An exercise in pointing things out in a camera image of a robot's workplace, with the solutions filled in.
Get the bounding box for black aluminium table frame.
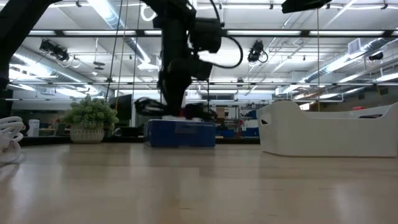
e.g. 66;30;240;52
18;135;261;146

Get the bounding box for black USB-C cable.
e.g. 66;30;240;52
134;97;217;121

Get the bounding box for green potted plant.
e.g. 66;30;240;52
60;95;120;144

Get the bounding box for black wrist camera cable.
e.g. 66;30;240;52
208;0;244;70

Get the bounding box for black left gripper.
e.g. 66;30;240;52
157;18;214;117

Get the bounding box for white USB-C cable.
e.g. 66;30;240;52
0;116;25;164

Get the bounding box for black display screen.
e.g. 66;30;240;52
108;94;133;128

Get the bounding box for white plastic bin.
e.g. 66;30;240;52
256;100;398;158

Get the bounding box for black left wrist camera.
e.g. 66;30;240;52
190;17;224;54

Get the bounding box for black ceiling-mounted camera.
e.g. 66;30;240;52
248;39;269;64
39;39;71;63
368;51;385;62

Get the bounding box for blue game controller box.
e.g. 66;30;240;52
143;119;217;148

